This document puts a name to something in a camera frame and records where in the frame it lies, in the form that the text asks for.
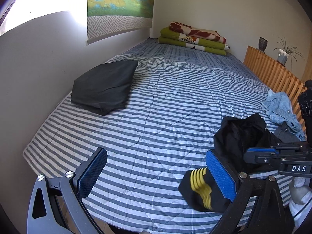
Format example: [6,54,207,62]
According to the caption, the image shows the black yellow sport shorts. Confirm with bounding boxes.
[178,113,282,213]

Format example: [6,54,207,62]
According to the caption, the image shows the right white gloved hand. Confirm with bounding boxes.
[289,177,311,229]

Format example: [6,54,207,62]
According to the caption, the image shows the dark grey crumpled garment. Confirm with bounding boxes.
[274,122,300,143]

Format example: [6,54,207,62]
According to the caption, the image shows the light blue denim shirt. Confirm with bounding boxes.
[261,89,306,141]

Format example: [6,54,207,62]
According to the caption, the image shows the potted plant white pot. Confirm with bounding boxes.
[273,37,304,66]

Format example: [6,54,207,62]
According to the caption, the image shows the blue white striped bedsheet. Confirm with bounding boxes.
[23,39,276,233]

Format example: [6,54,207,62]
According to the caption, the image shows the dark ceramic vase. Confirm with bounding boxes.
[258,37,268,52]

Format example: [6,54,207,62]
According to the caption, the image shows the folded dark grey garment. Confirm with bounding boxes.
[71,60,138,116]

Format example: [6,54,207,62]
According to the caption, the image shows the red beige folded blanket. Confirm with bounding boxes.
[169,22,226,44]

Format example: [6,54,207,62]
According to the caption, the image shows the green folded quilt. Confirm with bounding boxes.
[158,27,230,56]

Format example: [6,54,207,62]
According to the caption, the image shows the wooden slatted bed rail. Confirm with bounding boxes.
[243,46,307,132]

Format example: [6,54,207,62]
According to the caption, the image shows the landscape painting wall scroll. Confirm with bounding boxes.
[87,0,154,44]

